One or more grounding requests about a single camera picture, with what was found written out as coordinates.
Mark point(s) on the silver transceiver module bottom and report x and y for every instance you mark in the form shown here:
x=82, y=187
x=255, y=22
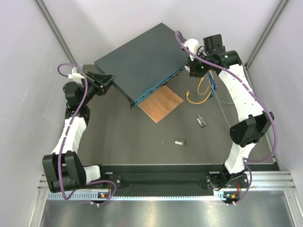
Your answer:
x=180, y=142

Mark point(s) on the dark blue network switch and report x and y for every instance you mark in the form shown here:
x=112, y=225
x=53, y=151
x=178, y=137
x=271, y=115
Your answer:
x=144, y=64

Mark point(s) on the grey slotted cable duct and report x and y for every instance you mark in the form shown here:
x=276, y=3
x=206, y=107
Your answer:
x=102, y=195

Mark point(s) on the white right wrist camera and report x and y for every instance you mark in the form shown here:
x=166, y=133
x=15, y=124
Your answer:
x=192, y=45

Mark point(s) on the wooden board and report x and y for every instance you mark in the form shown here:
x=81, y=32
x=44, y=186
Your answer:
x=159, y=104

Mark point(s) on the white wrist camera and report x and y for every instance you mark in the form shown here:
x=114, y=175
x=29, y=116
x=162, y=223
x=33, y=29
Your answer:
x=192, y=45
x=75, y=76

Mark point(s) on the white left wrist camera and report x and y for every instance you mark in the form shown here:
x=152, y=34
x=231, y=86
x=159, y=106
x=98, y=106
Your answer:
x=75, y=76

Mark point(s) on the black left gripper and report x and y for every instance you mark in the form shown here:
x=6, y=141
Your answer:
x=105, y=79

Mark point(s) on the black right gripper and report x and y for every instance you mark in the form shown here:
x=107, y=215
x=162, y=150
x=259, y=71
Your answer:
x=193, y=71

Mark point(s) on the dark transceiver module pair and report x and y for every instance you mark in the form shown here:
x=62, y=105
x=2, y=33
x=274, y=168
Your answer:
x=201, y=121

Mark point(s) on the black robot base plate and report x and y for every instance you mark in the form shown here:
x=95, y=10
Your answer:
x=171, y=180

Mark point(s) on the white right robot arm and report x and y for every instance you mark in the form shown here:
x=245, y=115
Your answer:
x=253, y=120

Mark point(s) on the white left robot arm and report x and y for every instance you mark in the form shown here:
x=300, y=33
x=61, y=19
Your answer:
x=63, y=168

